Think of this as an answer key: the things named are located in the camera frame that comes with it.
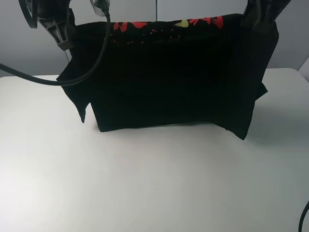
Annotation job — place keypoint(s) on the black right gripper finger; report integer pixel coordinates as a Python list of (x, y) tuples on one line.
[(255, 19)]

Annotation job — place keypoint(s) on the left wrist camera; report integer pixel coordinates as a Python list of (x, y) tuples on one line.
[(101, 7)]

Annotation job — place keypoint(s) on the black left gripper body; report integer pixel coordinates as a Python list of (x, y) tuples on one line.
[(49, 8)]

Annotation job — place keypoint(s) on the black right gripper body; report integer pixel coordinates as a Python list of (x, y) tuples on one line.
[(267, 5)]

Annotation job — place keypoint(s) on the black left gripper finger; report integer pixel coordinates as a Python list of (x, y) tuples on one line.
[(62, 28)]

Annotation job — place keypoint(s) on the black printed t-shirt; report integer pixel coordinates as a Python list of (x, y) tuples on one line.
[(206, 70)]

